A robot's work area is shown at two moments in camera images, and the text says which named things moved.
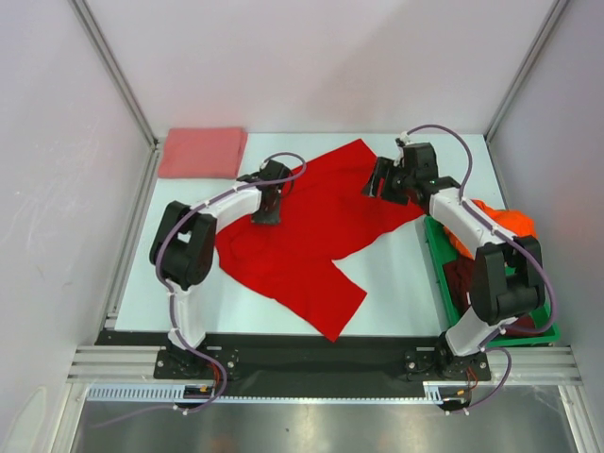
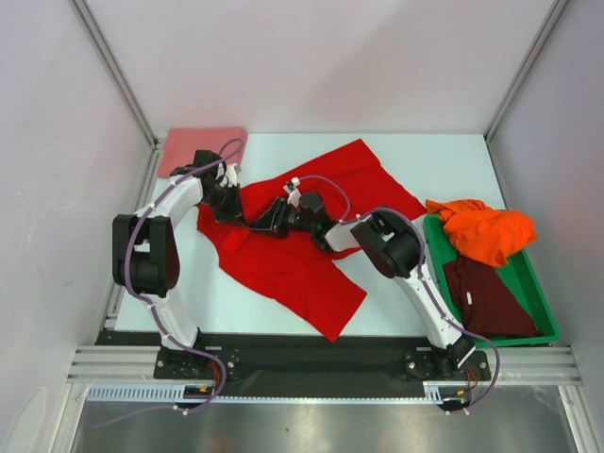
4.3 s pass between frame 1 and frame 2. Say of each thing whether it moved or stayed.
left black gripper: moved
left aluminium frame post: stayed
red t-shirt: stayed
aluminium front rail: stayed
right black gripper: moved
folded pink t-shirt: stayed
